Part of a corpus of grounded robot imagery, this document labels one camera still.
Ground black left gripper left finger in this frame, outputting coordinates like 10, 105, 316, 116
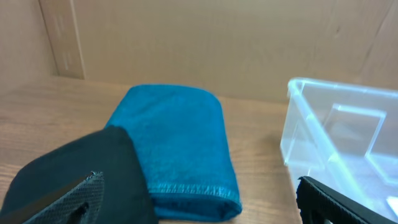
0, 170, 104, 224

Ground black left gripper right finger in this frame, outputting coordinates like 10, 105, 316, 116
296, 176, 396, 224

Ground black cloth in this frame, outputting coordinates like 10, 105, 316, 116
1, 126, 158, 224

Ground clear plastic container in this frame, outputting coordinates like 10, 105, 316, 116
280, 78, 397, 221

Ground folded teal blue towel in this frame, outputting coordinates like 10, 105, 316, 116
108, 84, 243, 222

